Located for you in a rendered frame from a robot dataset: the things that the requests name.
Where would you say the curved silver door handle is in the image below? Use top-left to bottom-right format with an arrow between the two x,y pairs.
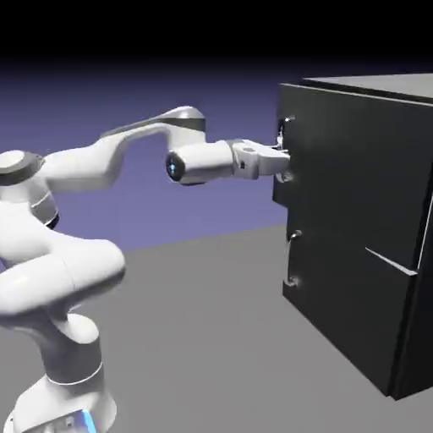
285,229 -> 304,288
275,115 -> 296,183

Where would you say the black cabinet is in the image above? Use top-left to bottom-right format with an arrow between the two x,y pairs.
272,73 -> 433,401

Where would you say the black cabinet door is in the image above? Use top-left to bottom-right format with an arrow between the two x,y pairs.
272,83 -> 433,271
282,204 -> 419,397

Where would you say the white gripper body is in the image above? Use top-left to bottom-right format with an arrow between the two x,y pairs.
254,142 -> 292,178

